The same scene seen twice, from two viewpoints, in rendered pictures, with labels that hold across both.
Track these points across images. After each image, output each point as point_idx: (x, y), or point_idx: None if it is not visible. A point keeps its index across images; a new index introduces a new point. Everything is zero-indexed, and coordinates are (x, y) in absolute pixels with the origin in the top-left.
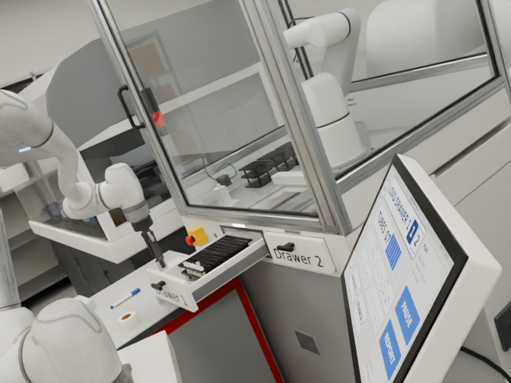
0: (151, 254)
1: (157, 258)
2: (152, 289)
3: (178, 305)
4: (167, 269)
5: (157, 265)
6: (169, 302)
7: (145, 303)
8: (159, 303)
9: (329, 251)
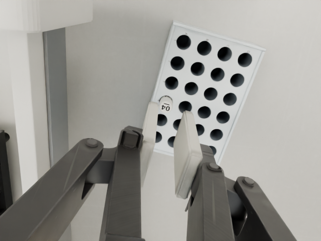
0: (243, 182)
1: (75, 147)
2: (259, 57)
3: (69, 41)
4: (23, 114)
5: (186, 135)
6: (134, 45)
7: (270, 5)
8: (172, 20)
9: None
